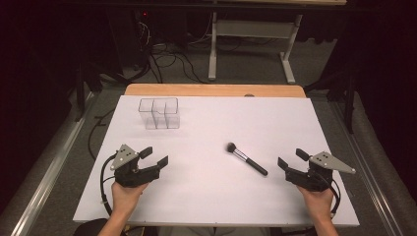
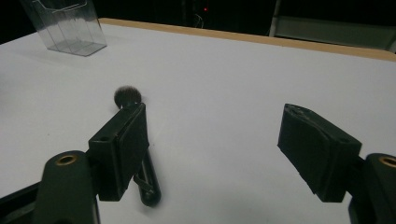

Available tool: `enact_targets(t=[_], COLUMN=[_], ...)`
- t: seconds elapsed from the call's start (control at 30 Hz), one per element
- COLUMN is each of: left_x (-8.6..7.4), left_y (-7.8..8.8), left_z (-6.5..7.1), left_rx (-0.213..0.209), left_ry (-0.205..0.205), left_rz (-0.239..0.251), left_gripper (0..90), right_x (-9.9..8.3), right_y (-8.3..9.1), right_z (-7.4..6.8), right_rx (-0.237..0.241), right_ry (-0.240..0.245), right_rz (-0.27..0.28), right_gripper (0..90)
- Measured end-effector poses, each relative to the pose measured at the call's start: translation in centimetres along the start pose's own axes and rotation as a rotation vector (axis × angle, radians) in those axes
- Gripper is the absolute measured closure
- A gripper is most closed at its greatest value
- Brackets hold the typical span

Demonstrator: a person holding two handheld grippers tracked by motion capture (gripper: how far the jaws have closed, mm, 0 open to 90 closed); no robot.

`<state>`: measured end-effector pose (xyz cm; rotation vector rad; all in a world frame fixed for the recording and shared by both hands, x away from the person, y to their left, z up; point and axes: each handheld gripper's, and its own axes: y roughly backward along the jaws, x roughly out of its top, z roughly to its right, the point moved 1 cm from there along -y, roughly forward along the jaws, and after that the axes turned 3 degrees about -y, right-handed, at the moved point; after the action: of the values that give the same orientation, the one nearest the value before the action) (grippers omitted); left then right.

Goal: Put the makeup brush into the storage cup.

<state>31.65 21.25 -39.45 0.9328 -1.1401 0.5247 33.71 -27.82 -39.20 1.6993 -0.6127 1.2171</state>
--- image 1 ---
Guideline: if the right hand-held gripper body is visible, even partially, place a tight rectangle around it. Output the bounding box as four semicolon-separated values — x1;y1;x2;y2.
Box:
284;150;357;193

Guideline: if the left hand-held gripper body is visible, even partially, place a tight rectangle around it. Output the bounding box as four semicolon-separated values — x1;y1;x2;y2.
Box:
110;144;162;189

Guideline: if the black makeup brush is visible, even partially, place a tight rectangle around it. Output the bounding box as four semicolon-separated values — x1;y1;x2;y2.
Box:
225;142;268;177

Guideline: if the clear plastic organizer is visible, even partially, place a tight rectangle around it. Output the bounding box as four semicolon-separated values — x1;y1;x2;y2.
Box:
138;96;181;131

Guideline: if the person's right hand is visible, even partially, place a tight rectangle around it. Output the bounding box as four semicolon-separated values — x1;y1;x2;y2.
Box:
296;185;335;224

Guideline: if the person's left hand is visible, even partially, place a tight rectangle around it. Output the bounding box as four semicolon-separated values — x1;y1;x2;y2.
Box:
111;181;149;216

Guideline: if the white table board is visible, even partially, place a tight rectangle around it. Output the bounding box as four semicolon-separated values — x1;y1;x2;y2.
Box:
72;94;360;228

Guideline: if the person's dark clothing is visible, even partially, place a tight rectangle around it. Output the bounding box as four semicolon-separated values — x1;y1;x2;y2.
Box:
73;218;110;236

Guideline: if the black stand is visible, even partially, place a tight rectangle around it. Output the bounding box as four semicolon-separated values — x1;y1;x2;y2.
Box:
74;61;103;123
303;65;358;135

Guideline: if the wooden table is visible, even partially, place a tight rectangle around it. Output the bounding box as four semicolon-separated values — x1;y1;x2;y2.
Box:
124;83;307;98

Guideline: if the dark computer case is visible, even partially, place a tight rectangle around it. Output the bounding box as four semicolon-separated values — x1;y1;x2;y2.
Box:
107;8;152;77

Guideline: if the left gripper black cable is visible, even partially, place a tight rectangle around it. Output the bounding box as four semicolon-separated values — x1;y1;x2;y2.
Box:
99;153;118;215

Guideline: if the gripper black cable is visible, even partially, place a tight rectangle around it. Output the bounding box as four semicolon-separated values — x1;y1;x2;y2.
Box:
314;171;342;220
99;153;118;215

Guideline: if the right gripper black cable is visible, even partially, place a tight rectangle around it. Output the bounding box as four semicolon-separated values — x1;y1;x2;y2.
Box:
314;171;342;220

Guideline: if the black floor cable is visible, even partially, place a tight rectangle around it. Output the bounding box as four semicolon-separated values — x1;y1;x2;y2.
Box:
87;108;116;162

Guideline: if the metal floor rail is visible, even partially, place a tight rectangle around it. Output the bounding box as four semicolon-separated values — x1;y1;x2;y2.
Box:
0;91;96;236
328;97;406;236

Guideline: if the tangle of floor cables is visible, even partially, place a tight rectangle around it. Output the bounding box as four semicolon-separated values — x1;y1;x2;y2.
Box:
131;19;210;85

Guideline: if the white desk frame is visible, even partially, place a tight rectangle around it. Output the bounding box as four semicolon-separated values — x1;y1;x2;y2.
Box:
208;11;304;85

